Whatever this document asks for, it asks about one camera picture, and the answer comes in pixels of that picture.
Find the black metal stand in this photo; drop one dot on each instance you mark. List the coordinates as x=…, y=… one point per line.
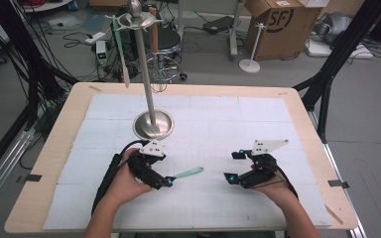
x=33, y=66
x=344, y=49

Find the white keyboard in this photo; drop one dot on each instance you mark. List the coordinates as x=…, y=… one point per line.
x=312, y=2

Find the white power strip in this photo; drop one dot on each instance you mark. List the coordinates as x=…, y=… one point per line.
x=95, y=37

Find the black computer case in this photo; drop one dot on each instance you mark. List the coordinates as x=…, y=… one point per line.
x=130, y=43

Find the brown tape strip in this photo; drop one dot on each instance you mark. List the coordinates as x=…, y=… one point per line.
x=333, y=214
x=95, y=88

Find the flat white board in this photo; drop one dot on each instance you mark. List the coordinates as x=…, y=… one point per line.
x=337, y=52

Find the white table leg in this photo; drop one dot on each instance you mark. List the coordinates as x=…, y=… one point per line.
x=234, y=33

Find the white grid mat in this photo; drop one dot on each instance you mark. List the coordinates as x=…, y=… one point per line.
x=228, y=132

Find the grey bag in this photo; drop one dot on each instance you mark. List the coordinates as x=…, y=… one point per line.
x=334, y=26

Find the stainless steel utensil stand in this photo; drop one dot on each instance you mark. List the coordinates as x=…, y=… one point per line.
x=153, y=124

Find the black round stool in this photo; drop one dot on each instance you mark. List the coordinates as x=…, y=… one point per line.
x=168, y=38

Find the brown cardboard box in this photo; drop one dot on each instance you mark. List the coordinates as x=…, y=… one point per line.
x=278, y=43

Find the aluminium rail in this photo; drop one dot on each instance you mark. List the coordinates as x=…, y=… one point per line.
x=340, y=178
x=3, y=175

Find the black tape piece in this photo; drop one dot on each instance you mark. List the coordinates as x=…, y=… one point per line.
x=29, y=178
x=339, y=183

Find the flat black device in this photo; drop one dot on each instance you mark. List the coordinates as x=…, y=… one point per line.
x=218, y=24

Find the person's left hand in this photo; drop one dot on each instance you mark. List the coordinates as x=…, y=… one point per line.
x=125, y=185

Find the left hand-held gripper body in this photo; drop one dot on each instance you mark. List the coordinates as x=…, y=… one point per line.
x=142, y=168

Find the small white utensil stand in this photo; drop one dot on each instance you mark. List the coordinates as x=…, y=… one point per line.
x=249, y=66

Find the white device with green display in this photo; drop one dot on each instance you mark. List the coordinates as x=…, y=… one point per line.
x=101, y=49

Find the round white table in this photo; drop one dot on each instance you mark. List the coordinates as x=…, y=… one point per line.
x=46, y=5

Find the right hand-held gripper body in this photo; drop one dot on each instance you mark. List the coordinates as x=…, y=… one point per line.
x=261, y=172

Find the person's right hand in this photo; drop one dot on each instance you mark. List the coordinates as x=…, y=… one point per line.
x=278, y=193

